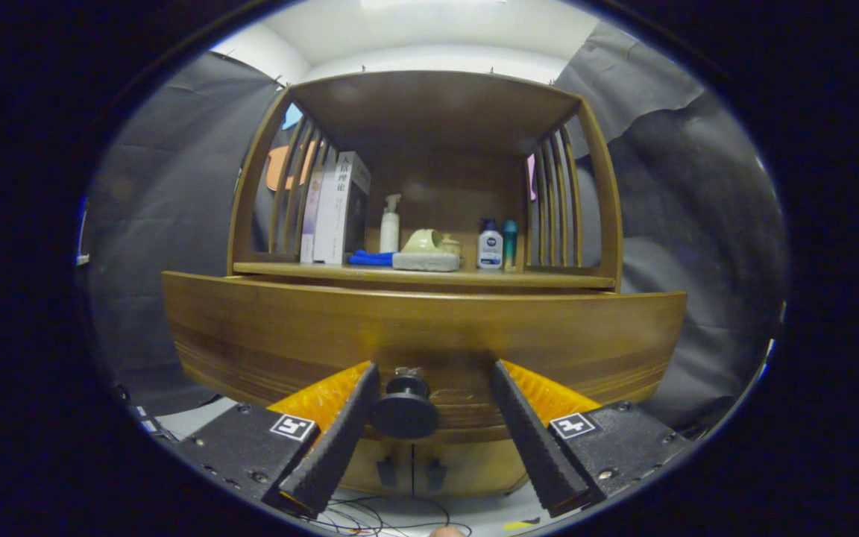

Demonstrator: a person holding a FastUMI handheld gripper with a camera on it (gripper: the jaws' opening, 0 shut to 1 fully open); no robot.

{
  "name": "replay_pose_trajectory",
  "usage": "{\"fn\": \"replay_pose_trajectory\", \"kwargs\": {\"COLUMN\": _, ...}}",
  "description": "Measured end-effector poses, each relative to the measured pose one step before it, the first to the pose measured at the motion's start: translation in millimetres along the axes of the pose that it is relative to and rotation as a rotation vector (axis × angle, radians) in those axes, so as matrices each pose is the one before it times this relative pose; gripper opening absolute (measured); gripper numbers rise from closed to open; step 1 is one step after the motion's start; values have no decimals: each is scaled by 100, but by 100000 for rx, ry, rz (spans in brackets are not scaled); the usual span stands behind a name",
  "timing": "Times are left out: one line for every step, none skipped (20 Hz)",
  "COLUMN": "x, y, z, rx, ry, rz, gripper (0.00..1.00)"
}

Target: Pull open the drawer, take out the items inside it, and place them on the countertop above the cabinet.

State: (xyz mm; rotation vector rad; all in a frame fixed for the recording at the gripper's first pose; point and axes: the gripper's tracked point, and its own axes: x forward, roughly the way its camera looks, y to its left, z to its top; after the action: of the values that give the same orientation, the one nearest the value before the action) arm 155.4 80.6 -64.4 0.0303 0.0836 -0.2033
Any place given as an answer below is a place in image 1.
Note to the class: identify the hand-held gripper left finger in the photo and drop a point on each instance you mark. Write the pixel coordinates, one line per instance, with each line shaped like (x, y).
(344, 440)

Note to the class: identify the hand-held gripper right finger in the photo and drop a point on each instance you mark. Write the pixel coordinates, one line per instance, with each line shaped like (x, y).
(534, 447)

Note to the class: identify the wooden drawer with black knob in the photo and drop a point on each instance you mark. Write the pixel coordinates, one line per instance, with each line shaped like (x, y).
(474, 328)

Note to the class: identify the wooden cabinet door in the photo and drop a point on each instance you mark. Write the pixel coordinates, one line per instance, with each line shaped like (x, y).
(474, 470)
(366, 477)

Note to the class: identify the wooden countertop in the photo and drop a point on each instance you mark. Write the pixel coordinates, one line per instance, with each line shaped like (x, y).
(549, 277)

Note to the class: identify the wooden cabinet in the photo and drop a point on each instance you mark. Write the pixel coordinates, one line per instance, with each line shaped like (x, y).
(437, 104)

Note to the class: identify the yellow tape strip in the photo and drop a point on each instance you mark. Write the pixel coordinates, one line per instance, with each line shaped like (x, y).
(523, 524)

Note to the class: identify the blue cloth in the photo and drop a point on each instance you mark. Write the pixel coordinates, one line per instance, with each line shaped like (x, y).
(370, 258)

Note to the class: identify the white lotion bottle blue cap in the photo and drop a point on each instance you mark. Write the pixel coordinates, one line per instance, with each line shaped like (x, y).
(490, 250)

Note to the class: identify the teal bottle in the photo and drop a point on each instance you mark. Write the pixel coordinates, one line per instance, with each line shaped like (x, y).
(510, 242)

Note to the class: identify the white pump bottle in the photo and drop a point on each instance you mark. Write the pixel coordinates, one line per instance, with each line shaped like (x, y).
(390, 235)

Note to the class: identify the beige lidded teacup with saucer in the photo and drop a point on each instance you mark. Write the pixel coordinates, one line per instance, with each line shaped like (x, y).
(452, 245)

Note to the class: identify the thin white purple book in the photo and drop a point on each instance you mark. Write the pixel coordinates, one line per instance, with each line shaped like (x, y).
(310, 224)

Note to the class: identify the thick white book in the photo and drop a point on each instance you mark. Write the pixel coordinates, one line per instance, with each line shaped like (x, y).
(336, 216)

